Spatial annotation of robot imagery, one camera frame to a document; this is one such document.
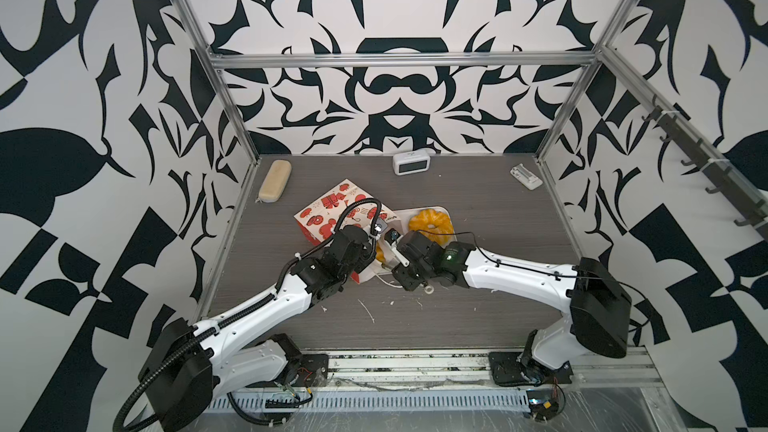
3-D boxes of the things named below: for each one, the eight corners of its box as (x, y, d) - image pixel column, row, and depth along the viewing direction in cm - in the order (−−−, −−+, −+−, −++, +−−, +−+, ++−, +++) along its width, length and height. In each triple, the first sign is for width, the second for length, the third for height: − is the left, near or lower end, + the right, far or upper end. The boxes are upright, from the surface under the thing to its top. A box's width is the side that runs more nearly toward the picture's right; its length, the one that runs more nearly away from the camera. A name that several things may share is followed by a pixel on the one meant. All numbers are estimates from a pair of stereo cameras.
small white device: (531, 191, 113) (534, 186, 111) (509, 173, 119) (511, 168, 117) (540, 185, 115) (544, 181, 113) (518, 167, 121) (520, 162, 119)
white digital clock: (395, 177, 114) (396, 167, 110) (391, 164, 119) (391, 153, 114) (430, 171, 116) (432, 161, 112) (424, 159, 121) (426, 148, 116)
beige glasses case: (261, 202, 108) (257, 195, 105) (272, 165, 119) (270, 158, 116) (283, 202, 108) (280, 195, 105) (293, 165, 119) (290, 158, 116)
